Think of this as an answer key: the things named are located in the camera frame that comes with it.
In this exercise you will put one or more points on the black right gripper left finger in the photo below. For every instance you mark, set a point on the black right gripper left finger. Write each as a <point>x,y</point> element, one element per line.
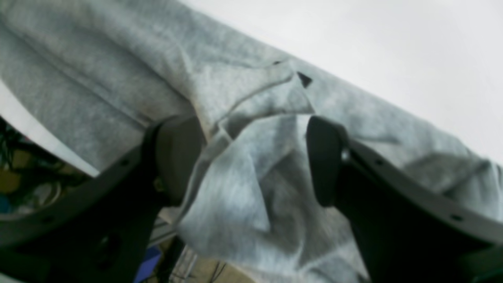
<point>99,233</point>

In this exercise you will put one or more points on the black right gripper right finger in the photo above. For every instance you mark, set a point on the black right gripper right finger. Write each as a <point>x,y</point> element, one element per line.
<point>405,234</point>

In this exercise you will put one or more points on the grey t-shirt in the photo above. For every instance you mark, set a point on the grey t-shirt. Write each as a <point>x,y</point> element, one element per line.
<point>97,73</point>

